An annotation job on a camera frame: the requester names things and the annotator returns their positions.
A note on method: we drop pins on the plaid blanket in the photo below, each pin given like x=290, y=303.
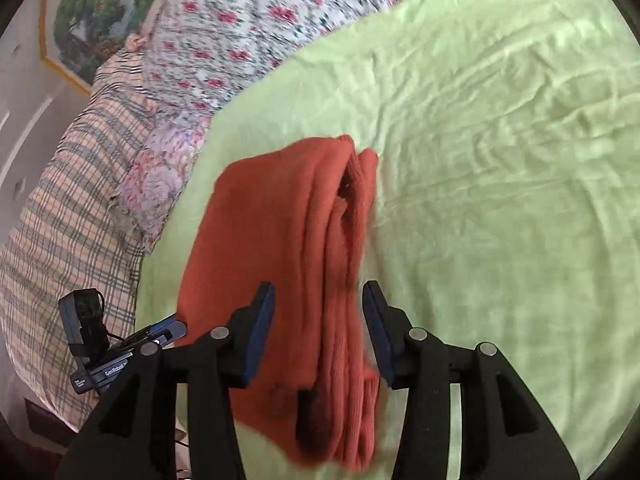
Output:
x=65, y=200

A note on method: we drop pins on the orange knit sweater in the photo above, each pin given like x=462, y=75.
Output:
x=280, y=210

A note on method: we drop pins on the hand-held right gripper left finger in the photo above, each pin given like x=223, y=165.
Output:
x=260, y=335

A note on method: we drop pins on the light green bed sheet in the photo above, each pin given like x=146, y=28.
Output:
x=500, y=210

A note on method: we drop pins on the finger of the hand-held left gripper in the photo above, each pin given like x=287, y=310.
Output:
x=162, y=330

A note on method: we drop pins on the floral quilt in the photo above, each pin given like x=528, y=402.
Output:
x=250, y=25

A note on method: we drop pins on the framed landscape wall picture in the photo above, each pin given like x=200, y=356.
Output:
x=85, y=10

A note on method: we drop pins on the purple floral pillow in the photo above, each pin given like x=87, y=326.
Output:
x=155, y=185

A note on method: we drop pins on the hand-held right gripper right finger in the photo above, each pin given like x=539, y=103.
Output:
x=375, y=330

